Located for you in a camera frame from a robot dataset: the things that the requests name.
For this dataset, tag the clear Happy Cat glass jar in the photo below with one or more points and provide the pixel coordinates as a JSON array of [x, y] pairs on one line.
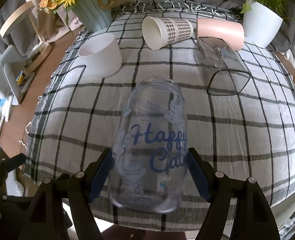
[[150, 149]]

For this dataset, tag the pink plastic cup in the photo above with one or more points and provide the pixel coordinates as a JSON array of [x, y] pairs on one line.
[[231, 32]]

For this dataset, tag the white desktop appliance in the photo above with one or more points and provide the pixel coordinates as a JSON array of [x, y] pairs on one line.
[[12, 64]]

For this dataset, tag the beige curtain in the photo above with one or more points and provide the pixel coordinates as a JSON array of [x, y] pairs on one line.
[[52, 27]]

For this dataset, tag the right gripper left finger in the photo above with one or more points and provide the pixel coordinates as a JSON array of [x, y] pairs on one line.
[[45, 216]]

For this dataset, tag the plaid paper cup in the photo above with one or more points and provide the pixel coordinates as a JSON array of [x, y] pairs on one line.
[[161, 32]]

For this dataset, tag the clear square glass cup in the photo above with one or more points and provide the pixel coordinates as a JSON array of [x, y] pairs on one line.
[[222, 70]]

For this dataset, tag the wooden desk lamp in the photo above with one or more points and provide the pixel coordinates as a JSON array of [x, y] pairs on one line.
[[20, 29]]

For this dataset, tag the white cylindrical cup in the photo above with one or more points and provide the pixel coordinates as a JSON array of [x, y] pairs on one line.
[[101, 55]]

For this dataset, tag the green plant in white pot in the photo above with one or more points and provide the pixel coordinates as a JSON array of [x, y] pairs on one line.
[[262, 19]]

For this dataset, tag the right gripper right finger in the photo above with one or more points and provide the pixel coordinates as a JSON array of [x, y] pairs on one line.
[[253, 216]]

